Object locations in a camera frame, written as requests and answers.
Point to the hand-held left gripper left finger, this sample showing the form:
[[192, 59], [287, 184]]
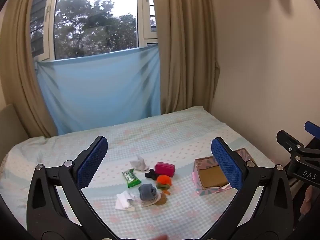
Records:
[[92, 165]]

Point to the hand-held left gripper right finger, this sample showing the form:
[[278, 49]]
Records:
[[226, 165]]

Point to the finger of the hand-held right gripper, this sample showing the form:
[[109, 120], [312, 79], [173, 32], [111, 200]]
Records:
[[287, 140], [312, 128]]

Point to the cardboard box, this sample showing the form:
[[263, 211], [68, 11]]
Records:
[[212, 177]]

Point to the green snack packet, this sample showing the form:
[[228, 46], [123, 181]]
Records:
[[130, 178]]

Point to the black scrunchie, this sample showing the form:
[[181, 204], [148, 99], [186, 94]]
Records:
[[150, 174]]

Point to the grey fuzzy sock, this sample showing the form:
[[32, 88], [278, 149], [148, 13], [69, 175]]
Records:
[[147, 191]]

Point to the pink zipper pouch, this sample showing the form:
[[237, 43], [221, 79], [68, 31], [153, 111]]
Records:
[[165, 168]]

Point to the beige brown soft pad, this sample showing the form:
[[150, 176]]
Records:
[[162, 200]]

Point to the person's right hand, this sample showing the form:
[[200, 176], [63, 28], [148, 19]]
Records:
[[307, 200]]

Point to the grey white folded cloth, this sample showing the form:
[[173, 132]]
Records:
[[140, 163]]

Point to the checked bed sheet with bows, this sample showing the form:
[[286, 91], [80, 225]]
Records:
[[150, 135]]

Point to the light blue hanging cloth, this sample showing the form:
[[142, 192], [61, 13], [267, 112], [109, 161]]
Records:
[[100, 92]]

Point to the beige curtain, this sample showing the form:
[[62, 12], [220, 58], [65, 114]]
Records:
[[187, 42], [17, 55]]

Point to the white framed window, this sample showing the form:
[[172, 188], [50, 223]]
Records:
[[95, 17]]

